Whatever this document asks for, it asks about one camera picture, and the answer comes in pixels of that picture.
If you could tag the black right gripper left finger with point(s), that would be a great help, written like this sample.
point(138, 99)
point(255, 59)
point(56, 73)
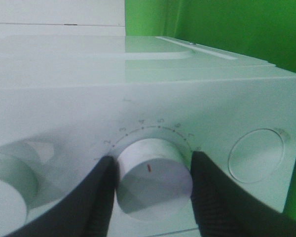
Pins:
point(85, 212)

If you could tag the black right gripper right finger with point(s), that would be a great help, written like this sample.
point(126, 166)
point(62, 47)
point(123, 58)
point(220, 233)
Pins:
point(223, 209)

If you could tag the white microwave knob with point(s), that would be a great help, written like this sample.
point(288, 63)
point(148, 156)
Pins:
point(153, 181)
point(24, 192)

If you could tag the white microwave oven body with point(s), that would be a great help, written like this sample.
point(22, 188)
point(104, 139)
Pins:
point(91, 91)

